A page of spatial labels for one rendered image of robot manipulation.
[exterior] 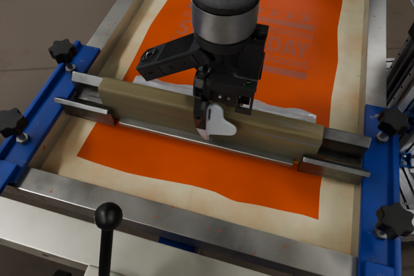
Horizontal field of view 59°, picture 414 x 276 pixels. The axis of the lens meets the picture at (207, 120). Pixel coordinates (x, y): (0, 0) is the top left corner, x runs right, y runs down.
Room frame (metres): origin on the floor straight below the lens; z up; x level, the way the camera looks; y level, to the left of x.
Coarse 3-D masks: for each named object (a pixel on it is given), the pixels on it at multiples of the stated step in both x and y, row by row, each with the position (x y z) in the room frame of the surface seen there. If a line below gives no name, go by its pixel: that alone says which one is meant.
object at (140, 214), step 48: (144, 0) 0.75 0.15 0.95; (384, 0) 0.70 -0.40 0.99; (384, 48) 0.54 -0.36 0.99; (384, 96) 0.42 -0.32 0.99; (48, 144) 0.33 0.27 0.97; (48, 192) 0.23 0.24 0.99; (96, 192) 0.23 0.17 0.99; (192, 240) 0.16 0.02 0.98; (240, 240) 0.16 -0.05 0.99; (288, 240) 0.16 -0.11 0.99
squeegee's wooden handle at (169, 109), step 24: (120, 96) 0.37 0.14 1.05; (144, 96) 0.36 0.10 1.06; (168, 96) 0.36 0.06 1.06; (192, 96) 0.36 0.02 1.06; (144, 120) 0.36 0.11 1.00; (168, 120) 0.35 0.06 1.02; (192, 120) 0.34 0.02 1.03; (240, 120) 0.32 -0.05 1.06; (264, 120) 0.32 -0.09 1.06; (288, 120) 0.32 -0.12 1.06; (240, 144) 0.31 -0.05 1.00; (264, 144) 0.30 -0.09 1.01; (288, 144) 0.29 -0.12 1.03; (312, 144) 0.28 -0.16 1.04
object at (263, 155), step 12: (120, 120) 0.36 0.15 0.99; (132, 120) 0.36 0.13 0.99; (156, 132) 0.34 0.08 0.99; (168, 132) 0.34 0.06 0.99; (180, 132) 0.34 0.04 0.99; (204, 144) 0.32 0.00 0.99; (216, 144) 0.31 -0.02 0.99; (228, 144) 0.31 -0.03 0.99; (252, 156) 0.29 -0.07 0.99; (264, 156) 0.29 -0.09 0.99; (276, 156) 0.29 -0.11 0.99; (288, 156) 0.29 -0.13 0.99
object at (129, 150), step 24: (168, 0) 0.75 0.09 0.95; (168, 24) 0.66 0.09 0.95; (144, 48) 0.58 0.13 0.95; (192, 72) 0.51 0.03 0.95; (96, 144) 0.34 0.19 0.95; (120, 144) 0.34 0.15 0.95; (144, 144) 0.34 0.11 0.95; (168, 144) 0.34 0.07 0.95; (192, 144) 0.34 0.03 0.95; (120, 168) 0.29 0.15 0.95; (144, 168) 0.29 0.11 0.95; (168, 168) 0.29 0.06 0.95; (192, 168) 0.29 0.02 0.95
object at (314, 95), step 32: (288, 0) 0.75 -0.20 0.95; (320, 0) 0.75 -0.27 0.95; (320, 32) 0.63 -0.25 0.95; (320, 64) 0.53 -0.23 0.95; (256, 96) 0.45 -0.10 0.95; (288, 96) 0.45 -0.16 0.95; (320, 96) 0.45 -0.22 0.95; (224, 160) 0.31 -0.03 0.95; (256, 160) 0.31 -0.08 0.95; (224, 192) 0.25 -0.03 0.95; (256, 192) 0.25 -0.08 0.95; (288, 192) 0.25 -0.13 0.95
